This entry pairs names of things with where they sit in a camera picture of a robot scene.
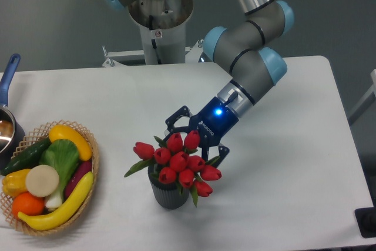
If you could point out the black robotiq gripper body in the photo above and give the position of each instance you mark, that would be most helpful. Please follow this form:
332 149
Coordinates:
220 114

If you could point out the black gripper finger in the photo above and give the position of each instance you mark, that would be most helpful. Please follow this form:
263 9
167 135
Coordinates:
214 155
183 112

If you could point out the red tulip bouquet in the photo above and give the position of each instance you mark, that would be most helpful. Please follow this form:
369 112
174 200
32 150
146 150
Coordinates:
176 162

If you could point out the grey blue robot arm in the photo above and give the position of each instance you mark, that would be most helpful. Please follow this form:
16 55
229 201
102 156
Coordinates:
242 52

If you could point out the dark grey ribbed vase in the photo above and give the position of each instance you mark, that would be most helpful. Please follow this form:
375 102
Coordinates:
168 196

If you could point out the purple eggplant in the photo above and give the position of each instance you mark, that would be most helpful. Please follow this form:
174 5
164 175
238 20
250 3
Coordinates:
81 170

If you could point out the yellow squash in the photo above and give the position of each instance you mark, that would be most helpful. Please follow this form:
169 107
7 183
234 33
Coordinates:
68 133

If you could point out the green bok choy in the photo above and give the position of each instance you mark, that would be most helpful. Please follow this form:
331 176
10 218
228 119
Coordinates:
63 156

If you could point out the woven wicker basket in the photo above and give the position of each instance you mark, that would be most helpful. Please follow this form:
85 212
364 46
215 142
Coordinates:
38 134

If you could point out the black device at edge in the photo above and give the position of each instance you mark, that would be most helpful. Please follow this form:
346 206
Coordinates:
366 221

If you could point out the beige round disc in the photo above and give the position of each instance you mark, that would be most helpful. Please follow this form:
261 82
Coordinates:
42 181

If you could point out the dark green cucumber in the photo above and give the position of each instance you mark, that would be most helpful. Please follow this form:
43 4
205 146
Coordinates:
28 158

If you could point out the yellow banana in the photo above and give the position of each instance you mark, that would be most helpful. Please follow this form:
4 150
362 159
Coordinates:
62 214

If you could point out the orange fruit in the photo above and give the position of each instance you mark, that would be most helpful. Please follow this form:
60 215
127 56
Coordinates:
27 204

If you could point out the yellow bell pepper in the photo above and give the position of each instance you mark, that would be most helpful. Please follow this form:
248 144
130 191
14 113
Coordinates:
14 183

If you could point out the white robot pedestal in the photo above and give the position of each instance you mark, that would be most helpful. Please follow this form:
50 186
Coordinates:
162 26

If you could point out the white frame at right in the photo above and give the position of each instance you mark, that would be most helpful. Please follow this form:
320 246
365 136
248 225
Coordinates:
363 103

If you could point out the blue handled saucepan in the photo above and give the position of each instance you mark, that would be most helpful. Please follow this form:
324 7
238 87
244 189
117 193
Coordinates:
11 131

